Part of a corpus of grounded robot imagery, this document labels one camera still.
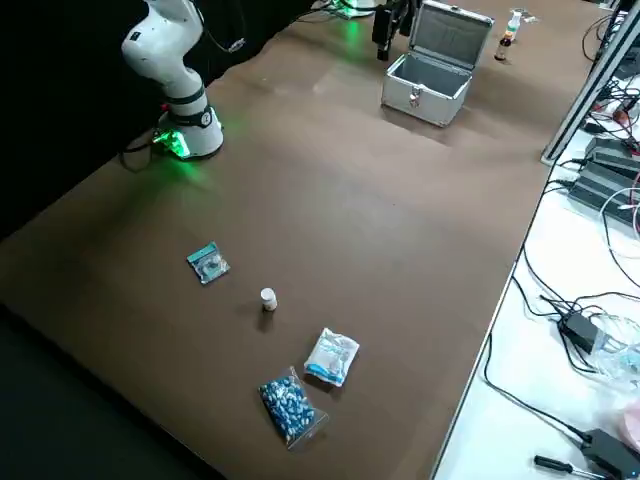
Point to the black power brick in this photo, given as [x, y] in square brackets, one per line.
[612, 450]

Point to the white blue mask packet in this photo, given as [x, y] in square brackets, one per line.
[331, 357]

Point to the clear plastic bag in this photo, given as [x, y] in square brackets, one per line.
[620, 355]

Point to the clear bottle white cap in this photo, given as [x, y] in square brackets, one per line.
[513, 22]

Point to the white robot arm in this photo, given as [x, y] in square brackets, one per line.
[165, 65]
[355, 6]

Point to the small teal packet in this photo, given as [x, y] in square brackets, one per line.
[209, 262]

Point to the aluminium profile post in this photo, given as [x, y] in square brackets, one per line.
[596, 82]

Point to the black power supply box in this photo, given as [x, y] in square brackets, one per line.
[605, 192]
[615, 152]

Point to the aluminium medical case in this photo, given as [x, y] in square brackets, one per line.
[425, 90]

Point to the blue white capsule bag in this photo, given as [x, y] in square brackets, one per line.
[287, 405]

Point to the brown bottle orange cap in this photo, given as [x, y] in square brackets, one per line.
[502, 47]

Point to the small white pill bottle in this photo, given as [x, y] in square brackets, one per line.
[268, 300]

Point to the black power adapter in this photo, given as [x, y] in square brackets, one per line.
[580, 330]

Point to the clear packet brown vials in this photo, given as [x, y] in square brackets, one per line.
[529, 18]

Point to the pink round object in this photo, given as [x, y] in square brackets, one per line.
[632, 420]

